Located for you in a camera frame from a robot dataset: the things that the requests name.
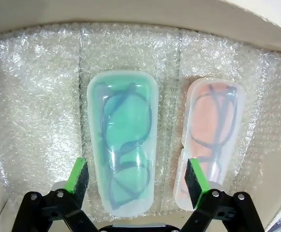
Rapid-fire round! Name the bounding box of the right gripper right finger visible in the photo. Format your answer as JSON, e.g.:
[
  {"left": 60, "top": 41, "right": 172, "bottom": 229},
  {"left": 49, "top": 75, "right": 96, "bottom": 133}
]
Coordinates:
[{"left": 181, "top": 157, "right": 266, "bottom": 232}]

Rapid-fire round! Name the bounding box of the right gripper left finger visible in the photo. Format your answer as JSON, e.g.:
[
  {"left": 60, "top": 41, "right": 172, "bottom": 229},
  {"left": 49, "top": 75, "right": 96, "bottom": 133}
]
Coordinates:
[{"left": 14, "top": 157, "right": 93, "bottom": 232}]

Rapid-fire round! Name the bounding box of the translucent orange glasses case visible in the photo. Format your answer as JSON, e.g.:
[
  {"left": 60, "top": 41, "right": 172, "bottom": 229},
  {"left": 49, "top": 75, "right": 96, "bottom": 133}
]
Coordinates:
[{"left": 173, "top": 77, "right": 247, "bottom": 211}]

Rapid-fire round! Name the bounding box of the translucent green glasses case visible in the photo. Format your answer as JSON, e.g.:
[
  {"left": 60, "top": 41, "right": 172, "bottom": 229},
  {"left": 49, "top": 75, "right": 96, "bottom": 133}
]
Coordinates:
[{"left": 86, "top": 70, "right": 158, "bottom": 217}]

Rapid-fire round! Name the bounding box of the clear bubble wrap sheet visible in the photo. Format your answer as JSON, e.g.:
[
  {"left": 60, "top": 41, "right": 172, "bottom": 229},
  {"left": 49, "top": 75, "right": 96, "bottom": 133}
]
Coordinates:
[{"left": 0, "top": 23, "right": 281, "bottom": 213}]

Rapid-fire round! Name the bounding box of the open brown cardboard box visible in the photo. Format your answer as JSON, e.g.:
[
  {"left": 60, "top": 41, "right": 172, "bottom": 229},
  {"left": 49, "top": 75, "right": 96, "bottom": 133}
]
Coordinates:
[{"left": 0, "top": 0, "right": 281, "bottom": 232}]

